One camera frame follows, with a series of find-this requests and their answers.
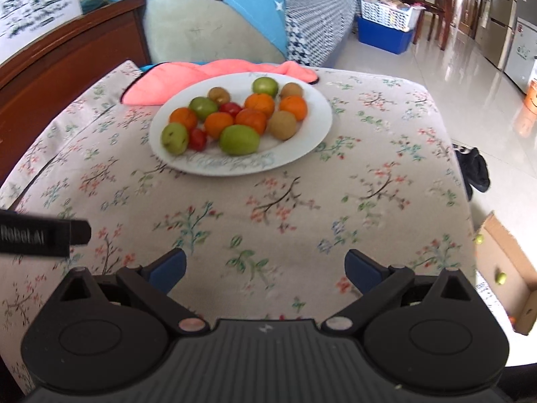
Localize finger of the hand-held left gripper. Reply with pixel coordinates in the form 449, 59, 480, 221
68, 219, 92, 247

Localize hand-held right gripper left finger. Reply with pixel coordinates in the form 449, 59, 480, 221
49, 248, 211, 337

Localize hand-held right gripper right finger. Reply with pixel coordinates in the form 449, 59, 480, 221
320, 249, 484, 337

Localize orange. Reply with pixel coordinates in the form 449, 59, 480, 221
235, 108, 268, 136
169, 107, 198, 131
204, 112, 236, 139
244, 93, 275, 118
278, 96, 308, 122

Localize white plate with flower print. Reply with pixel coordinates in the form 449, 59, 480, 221
149, 72, 333, 176

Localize floral printed cloth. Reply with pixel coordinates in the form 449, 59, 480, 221
0, 59, 479, 403

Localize brown cardboard box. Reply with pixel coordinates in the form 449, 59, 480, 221
474, 212, 537, 337

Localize black slippers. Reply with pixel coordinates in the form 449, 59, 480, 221
452, 143, 491, 200

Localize pink towel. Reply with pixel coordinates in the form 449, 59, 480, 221
121, 59, 320, 106

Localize white printed carton box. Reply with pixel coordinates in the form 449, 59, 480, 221
0, 0, 82, 53

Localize blue plastic bin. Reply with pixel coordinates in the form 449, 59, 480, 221
356, 14, 416, 55

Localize orange smiley bucket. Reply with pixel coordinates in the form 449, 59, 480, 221
524, 80, 537, 114

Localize houndstooth sofa cover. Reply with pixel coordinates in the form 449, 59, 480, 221
285, 0, 361, 67

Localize white plastic basket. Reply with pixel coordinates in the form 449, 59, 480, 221
361, 0, 422, 32

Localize white refrigerator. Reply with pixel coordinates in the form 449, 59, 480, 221
502, 17, 537, 95

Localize silver refrigerator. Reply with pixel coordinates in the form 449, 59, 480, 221
474, 0, 537, 72

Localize brown wooden sofa frame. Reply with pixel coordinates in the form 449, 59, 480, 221
0, 0, 152, 185

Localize wooden door frame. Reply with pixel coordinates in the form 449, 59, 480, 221
455, 0, 496, 36

